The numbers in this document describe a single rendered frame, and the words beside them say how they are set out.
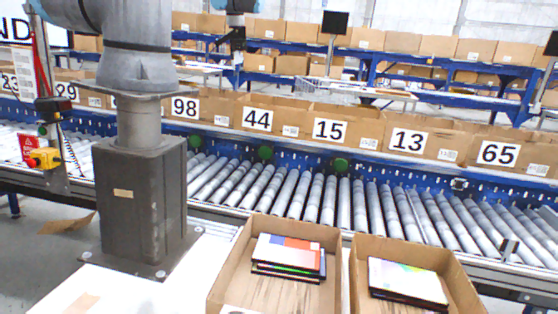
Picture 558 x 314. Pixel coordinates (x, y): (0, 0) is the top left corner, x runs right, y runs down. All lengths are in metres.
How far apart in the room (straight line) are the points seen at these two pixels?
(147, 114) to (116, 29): 0.20
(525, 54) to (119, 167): 6.43
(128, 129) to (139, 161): 0.09
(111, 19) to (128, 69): 0.11
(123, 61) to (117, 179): 0.29
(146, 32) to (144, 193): 0.37
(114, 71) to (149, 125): 0.15
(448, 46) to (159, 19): 5.80
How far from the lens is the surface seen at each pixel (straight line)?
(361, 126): 1.64
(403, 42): 6.18
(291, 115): 1.65
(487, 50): 6.51
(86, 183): 1.51
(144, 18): 0.79
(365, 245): 1.02
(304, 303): 0.86
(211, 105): 1.76
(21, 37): 1.64
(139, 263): 0.97
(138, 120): 0.84
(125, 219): 0.92
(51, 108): 1.40
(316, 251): 0.97
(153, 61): 0.80
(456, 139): 1.73
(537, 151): 1.87
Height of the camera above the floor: 1.36
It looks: 20 degrees down
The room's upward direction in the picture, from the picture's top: 6 degrees clockwise
